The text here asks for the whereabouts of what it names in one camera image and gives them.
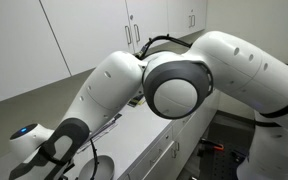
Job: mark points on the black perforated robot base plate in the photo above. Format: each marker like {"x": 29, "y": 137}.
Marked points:
{"x": 235, "y": 133}

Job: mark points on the white lower drawer cabinets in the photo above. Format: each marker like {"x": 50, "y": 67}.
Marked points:
{"x": 157, "y": 149}

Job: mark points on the far black orange clamp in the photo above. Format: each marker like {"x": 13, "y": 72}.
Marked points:
{"x": 214, "y": 145}

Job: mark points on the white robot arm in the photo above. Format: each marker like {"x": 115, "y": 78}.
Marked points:
{"x": 174, "y": 86}

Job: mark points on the white upper wall cabinets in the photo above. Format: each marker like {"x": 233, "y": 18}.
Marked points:
{"x": 44, "y": 41}

